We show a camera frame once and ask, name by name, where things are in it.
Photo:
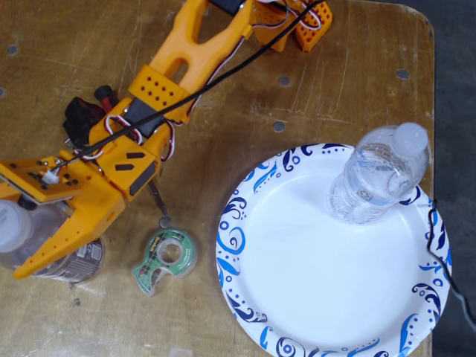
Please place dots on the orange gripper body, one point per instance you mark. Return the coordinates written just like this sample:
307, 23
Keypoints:
88, 202

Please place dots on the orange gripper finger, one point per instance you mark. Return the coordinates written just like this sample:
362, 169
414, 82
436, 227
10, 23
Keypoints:
9, 191
89, 215

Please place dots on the purple label vitaminwater bottle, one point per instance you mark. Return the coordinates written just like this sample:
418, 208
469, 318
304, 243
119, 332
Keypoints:
80, 260

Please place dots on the clear plastic water bottle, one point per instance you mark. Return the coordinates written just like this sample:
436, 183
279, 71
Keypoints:
375, 178

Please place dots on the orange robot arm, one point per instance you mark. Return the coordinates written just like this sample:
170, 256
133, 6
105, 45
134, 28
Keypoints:
193, 41

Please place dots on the white paper plate blue pattern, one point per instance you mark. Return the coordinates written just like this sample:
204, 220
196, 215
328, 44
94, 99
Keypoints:
316, 267

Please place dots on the black red small part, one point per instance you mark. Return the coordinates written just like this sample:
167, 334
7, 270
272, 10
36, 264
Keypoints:
80, 119

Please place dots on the red black screwdriver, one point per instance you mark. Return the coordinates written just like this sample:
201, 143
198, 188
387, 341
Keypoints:
106, 96

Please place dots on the green tape dispenser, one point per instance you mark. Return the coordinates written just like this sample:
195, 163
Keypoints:
178, 256

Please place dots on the wrist camera on orange mount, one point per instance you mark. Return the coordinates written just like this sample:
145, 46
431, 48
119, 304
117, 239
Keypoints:
29, 175

